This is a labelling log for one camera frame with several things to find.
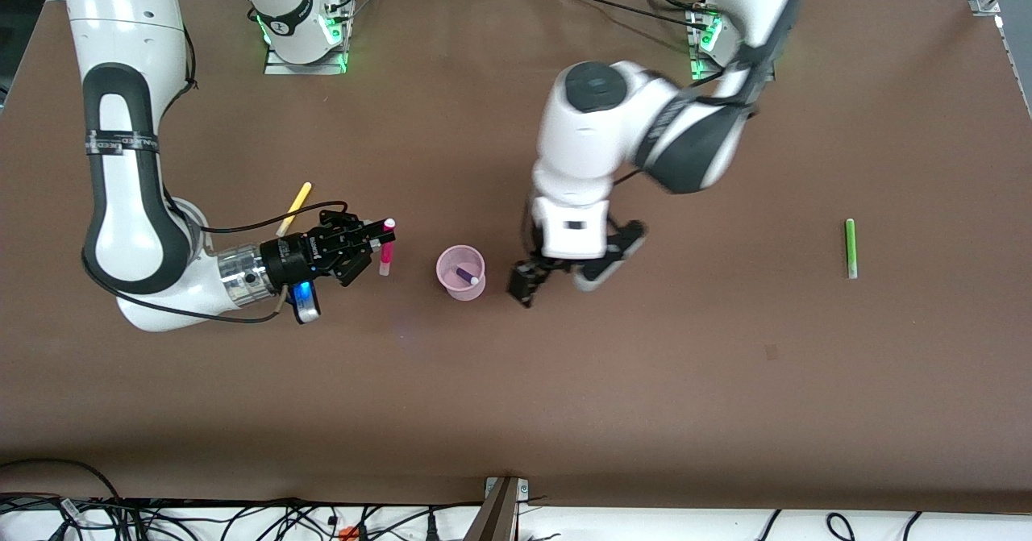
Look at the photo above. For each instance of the green marker with clear cap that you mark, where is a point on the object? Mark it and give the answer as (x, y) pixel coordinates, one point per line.
(850, 247)

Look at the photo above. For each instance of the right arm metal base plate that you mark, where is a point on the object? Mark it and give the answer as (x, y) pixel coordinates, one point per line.
(310, 68)

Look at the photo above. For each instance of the pink marker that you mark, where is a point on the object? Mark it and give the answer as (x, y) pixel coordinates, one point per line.
(387, 260)

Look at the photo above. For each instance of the purple marker with clear cap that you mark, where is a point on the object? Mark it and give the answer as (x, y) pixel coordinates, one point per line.
(466, 274)

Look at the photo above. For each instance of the pink pen holder cup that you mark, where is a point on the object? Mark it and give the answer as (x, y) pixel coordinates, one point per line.
(463, 293)

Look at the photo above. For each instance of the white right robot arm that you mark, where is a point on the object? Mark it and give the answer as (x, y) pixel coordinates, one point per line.
(125, 202)

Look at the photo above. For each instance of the dark table support post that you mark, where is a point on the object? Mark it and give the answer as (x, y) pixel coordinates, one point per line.
(493, 517)

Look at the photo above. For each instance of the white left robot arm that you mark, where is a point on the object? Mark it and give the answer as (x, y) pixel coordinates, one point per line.
(588, 138)

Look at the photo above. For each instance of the yellow pen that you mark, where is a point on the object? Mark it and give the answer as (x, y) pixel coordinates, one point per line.
(295, 206)

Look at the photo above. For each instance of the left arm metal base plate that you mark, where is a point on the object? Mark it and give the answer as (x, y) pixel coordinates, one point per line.
(698, 65)

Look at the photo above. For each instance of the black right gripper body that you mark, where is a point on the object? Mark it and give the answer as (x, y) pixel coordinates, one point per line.
(297, 256)

